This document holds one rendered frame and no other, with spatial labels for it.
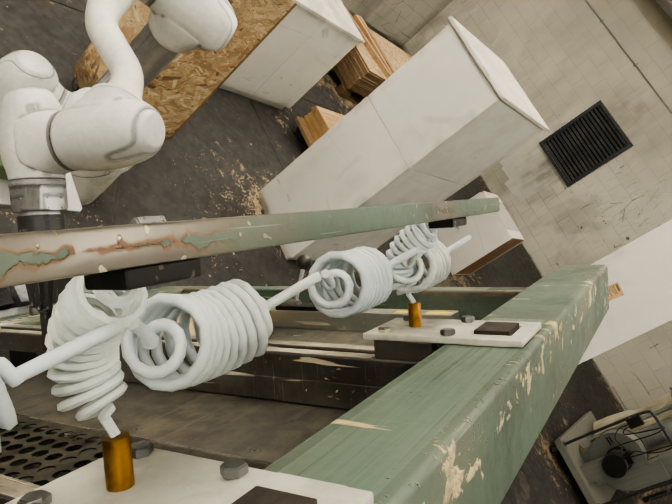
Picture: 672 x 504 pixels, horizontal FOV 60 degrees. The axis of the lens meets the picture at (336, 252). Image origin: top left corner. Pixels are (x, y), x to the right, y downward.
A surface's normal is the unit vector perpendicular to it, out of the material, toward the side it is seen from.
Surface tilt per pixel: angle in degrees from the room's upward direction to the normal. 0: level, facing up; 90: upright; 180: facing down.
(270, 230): 30
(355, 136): 90
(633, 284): 90
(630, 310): 90
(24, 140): 75
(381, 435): 60
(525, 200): 90
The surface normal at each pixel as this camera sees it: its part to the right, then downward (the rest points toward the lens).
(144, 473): -0.07, -0.99
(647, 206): -0.57, -0.03
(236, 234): 0.86, -0.03
